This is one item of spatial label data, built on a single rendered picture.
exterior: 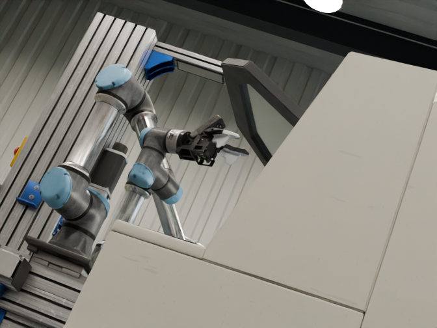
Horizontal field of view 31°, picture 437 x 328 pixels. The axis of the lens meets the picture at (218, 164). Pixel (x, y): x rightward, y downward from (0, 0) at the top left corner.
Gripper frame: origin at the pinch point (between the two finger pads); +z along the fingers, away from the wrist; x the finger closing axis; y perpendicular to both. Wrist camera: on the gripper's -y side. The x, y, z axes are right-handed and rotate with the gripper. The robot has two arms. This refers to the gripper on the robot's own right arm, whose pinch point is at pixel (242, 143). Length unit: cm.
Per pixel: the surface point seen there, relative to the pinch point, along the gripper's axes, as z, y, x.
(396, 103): 56, 6, 28
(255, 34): -439, -540, -466
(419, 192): 66, 25, 22
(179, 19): -542, -531, -431
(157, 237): 19, 54, 34
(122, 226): 11, 54, 37
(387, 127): 56, 12, 27
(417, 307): 72, 49, 17
